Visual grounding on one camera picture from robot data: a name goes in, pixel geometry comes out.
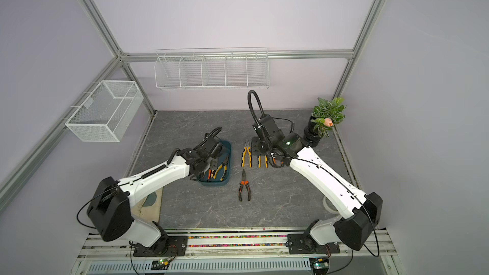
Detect large yellow black pliers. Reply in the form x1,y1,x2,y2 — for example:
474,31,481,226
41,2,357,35
257,155,269,168

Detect orange black long nose pliers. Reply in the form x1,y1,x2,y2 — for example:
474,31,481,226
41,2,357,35
238,169,252,202

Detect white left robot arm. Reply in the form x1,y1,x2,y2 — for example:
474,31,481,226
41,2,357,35
87,137,223,254

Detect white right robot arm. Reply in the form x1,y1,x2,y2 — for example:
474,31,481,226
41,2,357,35
253,115,383,251

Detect teal plastic storage box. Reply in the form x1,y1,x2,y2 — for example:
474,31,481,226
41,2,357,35
197,141,232,187

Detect black vase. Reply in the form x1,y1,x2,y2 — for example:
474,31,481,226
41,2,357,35
304,121,322,148

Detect green plant with pink flower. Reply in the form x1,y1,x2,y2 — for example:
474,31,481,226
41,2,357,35
310,97,346,138

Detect beige work glove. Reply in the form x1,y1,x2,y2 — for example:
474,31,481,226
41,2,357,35
131,188,163,223

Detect roll of tape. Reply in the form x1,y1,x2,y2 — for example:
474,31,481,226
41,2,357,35
322,197,339,215

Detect white wire wall shelf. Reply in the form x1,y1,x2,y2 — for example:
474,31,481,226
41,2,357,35
154,48,270,90

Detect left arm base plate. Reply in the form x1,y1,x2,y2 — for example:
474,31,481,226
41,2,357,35
133,235,188,257

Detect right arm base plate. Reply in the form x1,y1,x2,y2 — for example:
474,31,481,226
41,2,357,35
285,234,340,255

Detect white mesh wall basket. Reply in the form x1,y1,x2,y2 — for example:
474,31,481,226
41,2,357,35
65,80,143,143

